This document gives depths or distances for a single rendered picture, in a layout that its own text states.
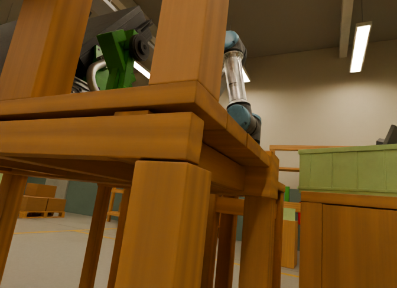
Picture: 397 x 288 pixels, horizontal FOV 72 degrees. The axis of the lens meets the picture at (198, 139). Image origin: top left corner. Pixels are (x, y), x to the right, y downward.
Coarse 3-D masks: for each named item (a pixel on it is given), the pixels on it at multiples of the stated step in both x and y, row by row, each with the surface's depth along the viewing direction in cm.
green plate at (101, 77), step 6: (96, 48) 107; (96, 54) 106; (102, 54) 110; (96, 60) 105; (96, 72) 104; (102, 72) 107; (108, 72) 110; (84, 78) 107; (96, 78) 103; (102, 78) 106; (102, 84) 105
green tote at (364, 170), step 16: (304, 160) 106; (320, 160) 102; (336, 160) 98; (352, 160) 94; (368, 160) 91; (384, 160) 87; (304, 176) 105; (320, 176) 100; (336, 176) 97; (352, 176) 93; (368, 176) 90; (384, 176) 86; (336, 192) 95; (352, 192) 92; (368, 192) 89; (384, 192) 86
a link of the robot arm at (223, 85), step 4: (244, 56) 146; (244, 60) 148; (224, 68) 152; (224, 72) 151; (224, 76) 150; (224, 80) 151; (224, 84) 151; (220, 88) 151; (224, 88) 153; (220, 92) 152
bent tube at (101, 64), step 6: (102, 60) 104; (90, 66) 97; (96, 66) 99; (102, 66) 103; (90, 72) 96; (90, 78) 95; (90, 84) 95; (96, 84) 96; (90, 90) 96; (96, 90) 96
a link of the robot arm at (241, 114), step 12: (228, 36) 136; (228, 48) 135; (240, 48) 136; (228, 60) 135; (240, 60) 137; (228, 72) 134; (240, 72) 133; (228, 84) 133; (240, 84) 130; (228, 96) 133; (240, 96) 128; (228, 108) 126; (240, 108) 122; (240, 120) 122; (252, 120) 126
